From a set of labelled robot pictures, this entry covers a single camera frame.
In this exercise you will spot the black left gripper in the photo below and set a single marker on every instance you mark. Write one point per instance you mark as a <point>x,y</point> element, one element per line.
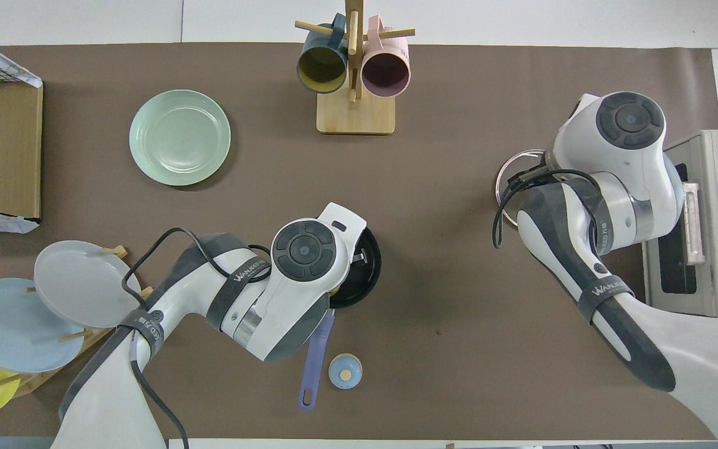
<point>362,254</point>

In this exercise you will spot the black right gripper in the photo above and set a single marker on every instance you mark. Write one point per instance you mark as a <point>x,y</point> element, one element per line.
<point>521,179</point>

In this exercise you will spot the glass lid with purple knob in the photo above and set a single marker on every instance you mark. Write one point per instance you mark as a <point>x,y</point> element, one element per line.
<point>507,165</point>

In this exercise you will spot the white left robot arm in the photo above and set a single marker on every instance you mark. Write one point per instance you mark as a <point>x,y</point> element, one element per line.
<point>303,249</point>

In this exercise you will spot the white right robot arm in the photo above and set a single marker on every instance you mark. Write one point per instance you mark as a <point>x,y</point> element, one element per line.
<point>630,121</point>

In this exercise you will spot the mint green plate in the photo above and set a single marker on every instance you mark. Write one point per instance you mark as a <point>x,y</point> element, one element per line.
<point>179,137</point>

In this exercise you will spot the grey plate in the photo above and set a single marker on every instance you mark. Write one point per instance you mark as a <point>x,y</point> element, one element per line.
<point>78,284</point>

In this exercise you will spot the wooden plate rack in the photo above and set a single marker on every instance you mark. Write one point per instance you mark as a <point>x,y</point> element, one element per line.
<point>33,380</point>

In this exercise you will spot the light blue plate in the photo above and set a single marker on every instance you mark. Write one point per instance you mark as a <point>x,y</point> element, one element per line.
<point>10,324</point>

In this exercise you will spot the brown table mat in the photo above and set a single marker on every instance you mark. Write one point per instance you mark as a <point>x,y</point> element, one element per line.
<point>446,299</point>

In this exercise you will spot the wooden mug tree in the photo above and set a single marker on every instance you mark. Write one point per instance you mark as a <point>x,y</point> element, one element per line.
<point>356,115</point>

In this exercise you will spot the pink mug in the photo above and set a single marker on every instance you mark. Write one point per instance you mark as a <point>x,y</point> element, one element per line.
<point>386,72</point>

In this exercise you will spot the dark blue mug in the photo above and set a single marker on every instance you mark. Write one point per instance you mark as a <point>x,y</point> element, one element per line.
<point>321,65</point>

